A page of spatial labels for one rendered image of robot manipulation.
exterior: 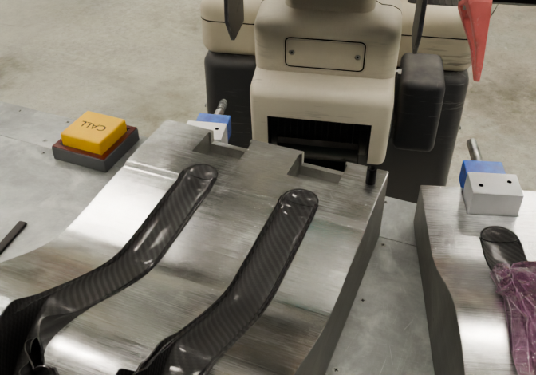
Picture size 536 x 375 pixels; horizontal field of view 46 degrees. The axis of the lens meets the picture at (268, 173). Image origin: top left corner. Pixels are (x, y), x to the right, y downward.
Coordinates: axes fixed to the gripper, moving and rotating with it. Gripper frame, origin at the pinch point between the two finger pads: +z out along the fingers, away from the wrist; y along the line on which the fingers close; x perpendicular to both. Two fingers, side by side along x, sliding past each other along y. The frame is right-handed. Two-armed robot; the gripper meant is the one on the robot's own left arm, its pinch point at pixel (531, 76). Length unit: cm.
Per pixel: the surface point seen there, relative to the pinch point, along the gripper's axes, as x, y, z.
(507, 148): 167, 38, 27
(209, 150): 7.1, -31.8, 11.1
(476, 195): 2.0, -3.0, 12.1
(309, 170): 4.5, -20.1, 11.8
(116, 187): -3.3, -38.6, 14.1
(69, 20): 235, -158, -7
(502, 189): 2.8, -0.5, 11.4
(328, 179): 4.3, -18.0, 12.5
